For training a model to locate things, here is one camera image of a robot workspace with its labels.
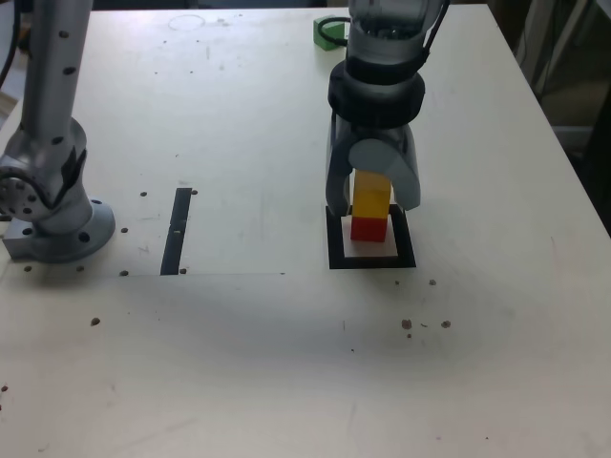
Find red cube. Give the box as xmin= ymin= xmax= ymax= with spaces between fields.
xmin=349 ymin=215 xmax=387 ymax=243

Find black tape square outline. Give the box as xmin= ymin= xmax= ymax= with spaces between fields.
xmin=325 ymin=203 xmax=417 ymax=271

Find black tape strip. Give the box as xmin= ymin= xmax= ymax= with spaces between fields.
xmin=159 ymin=187 xmax=193 ymax=277

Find white metal frame legs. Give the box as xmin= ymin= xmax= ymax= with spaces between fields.
xmin=515 ymin=0 xmax=611 ymax=99

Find yellow cube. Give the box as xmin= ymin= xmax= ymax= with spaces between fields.
xmin=351 ymin=170 xmax=393 ymax=220

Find white rail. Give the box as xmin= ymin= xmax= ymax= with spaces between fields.
xmin=551 ymin=124 xmax=598 ymax=154

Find green cube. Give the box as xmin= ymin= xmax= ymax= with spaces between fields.
xmin=312 ymin=15 xmax=350 ymax=52

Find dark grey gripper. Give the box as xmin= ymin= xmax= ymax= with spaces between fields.
xmin=325 ymin=112 xmax=422 ymax=218

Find dark brown furniture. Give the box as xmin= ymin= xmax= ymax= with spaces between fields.
xmin=572 ymin=78 xmax=611 ymax=225

